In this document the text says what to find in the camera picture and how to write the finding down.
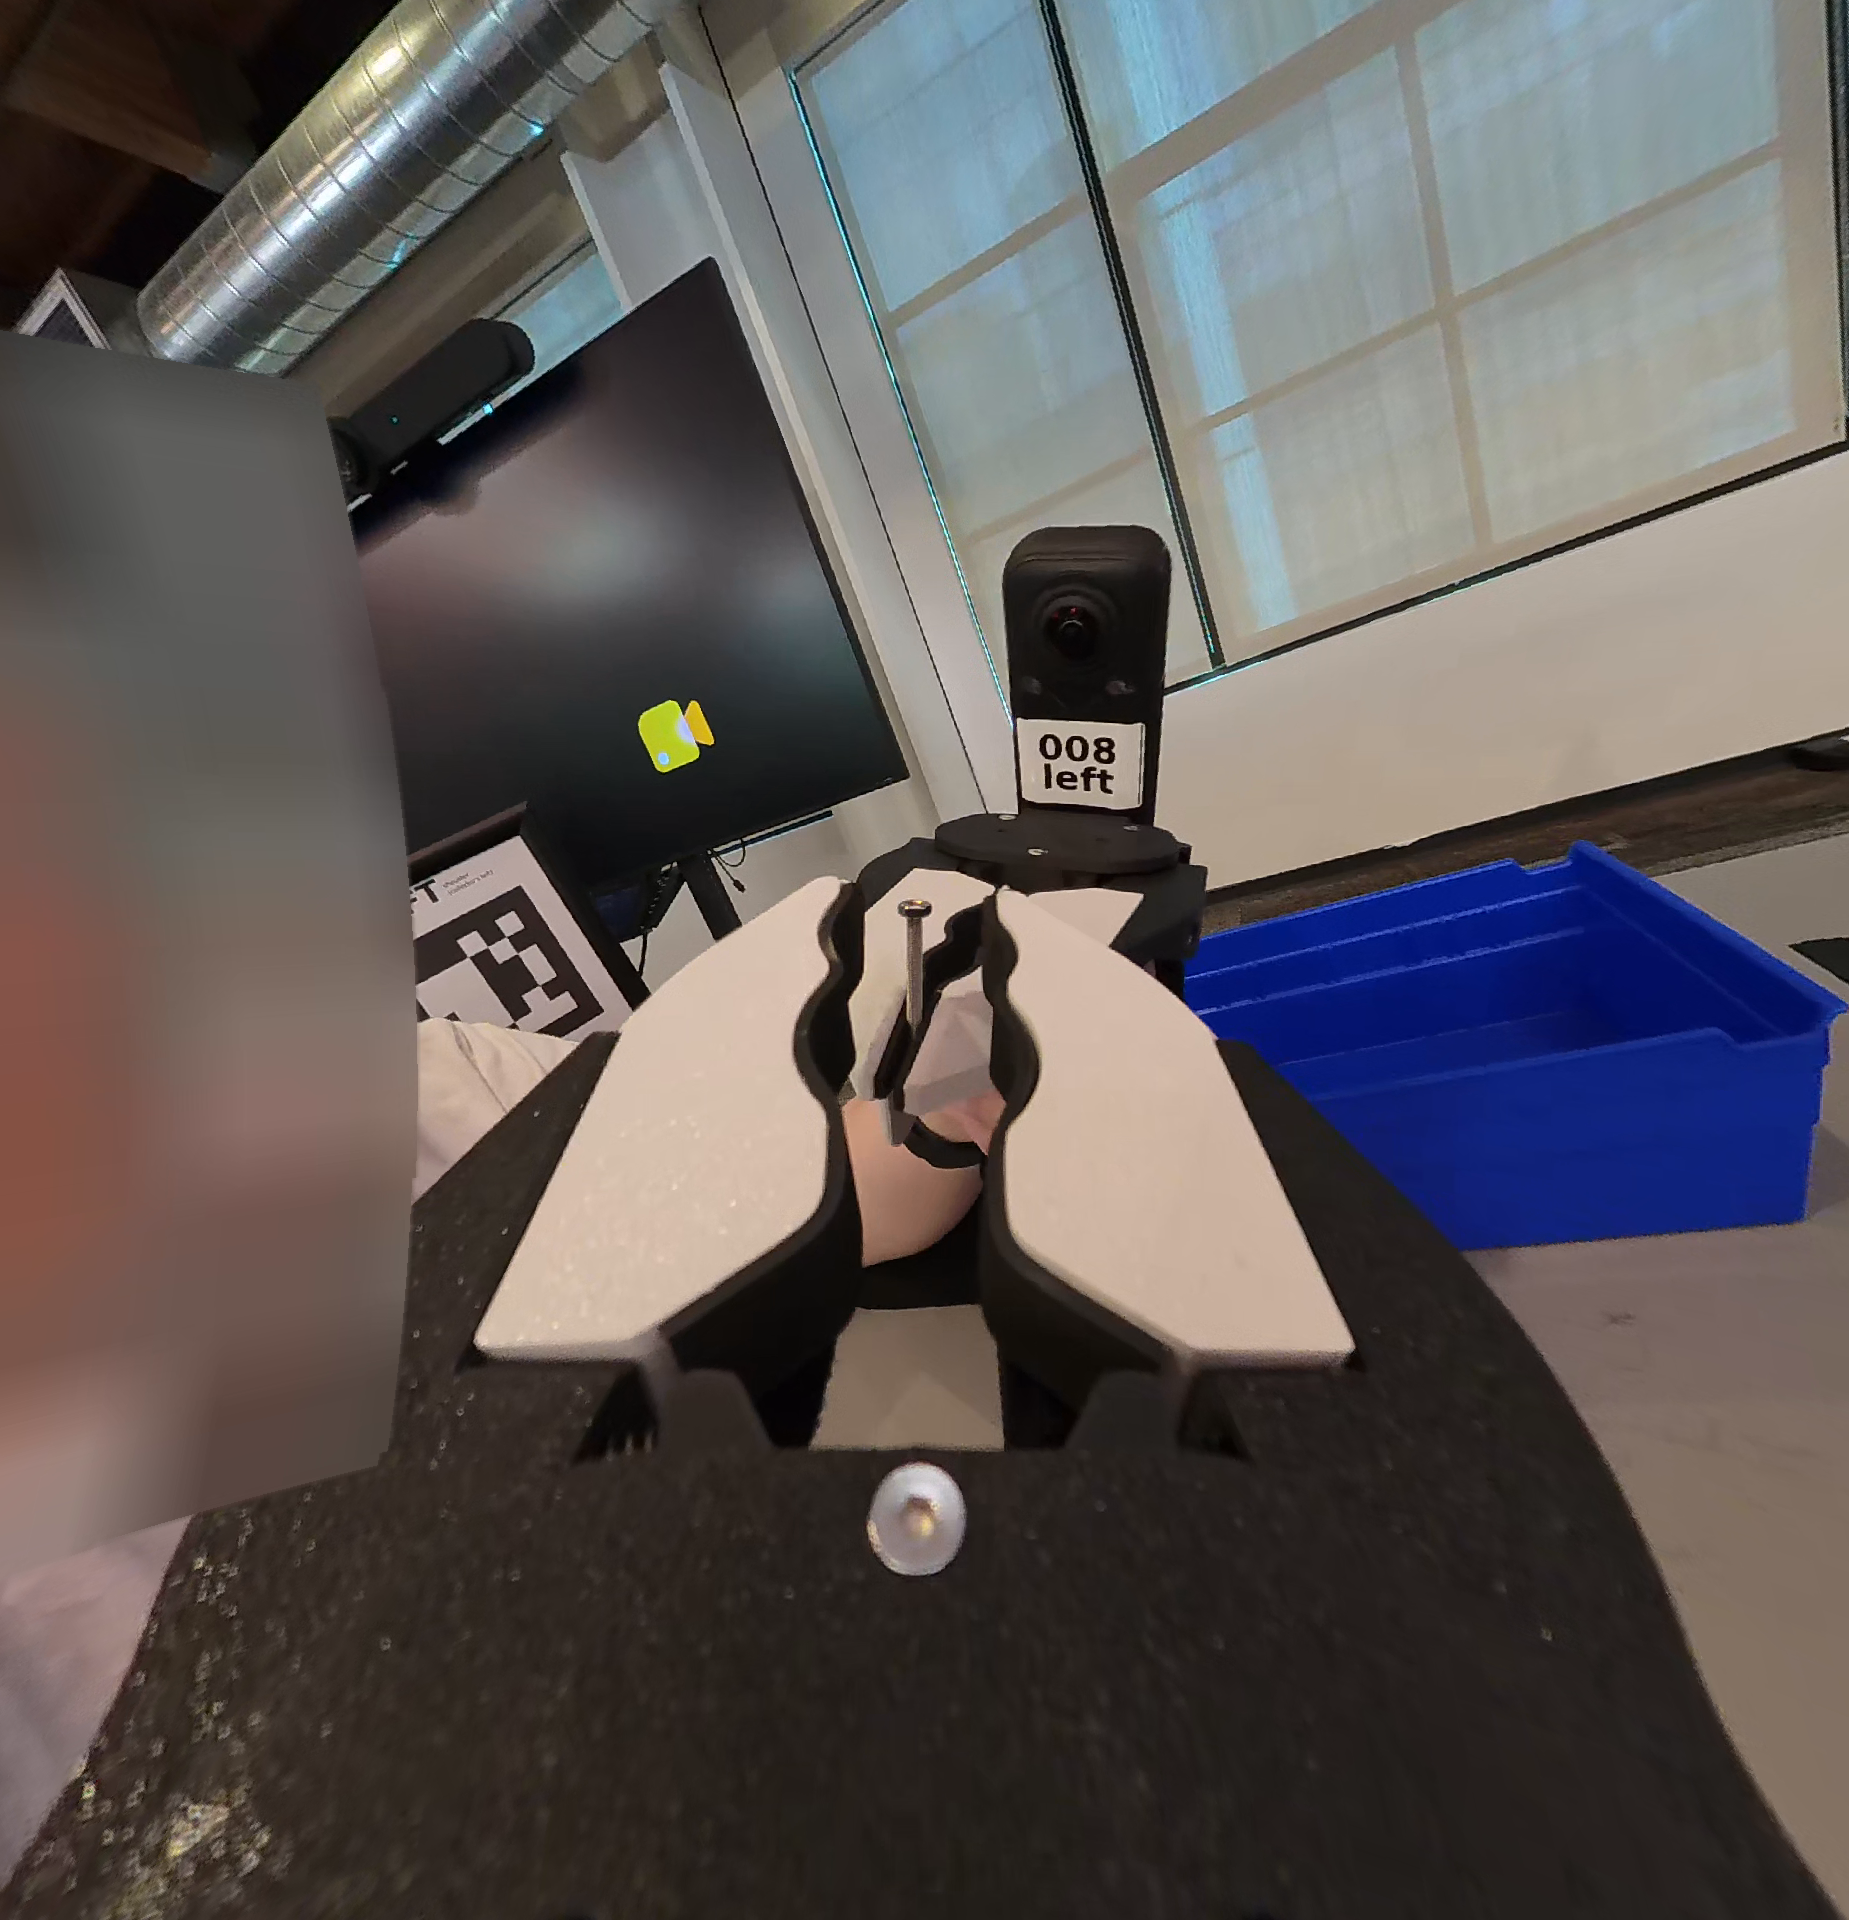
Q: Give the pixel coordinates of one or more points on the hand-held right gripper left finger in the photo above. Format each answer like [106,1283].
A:
[683,1171]

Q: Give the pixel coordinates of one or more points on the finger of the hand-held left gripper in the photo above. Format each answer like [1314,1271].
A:
[960,1059]
[879,1035]

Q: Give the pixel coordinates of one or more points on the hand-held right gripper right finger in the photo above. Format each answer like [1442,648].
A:
[1164,1183]

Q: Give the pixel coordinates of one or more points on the metal bolt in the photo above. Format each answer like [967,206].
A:
[909,976]

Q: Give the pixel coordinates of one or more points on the blue plastic bin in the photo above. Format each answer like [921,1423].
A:
[1537,1082]

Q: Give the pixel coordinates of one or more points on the person's left hand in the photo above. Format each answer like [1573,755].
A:
[909,1202]

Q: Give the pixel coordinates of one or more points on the black television stand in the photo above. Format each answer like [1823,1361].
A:
[707,901]

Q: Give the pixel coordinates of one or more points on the framed marker sign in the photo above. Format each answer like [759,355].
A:
[517,962]

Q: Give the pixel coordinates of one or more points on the black television screen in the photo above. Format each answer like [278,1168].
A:
[610,571]

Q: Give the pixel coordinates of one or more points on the large paned window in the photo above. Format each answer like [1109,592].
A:
[1389,302]

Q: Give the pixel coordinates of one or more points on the black video bar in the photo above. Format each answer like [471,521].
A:
[443,391]

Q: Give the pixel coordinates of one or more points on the small black floor box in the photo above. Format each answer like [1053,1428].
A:
[1839,749]

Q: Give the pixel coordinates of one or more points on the silver air duct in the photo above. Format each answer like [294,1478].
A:
[370,165]

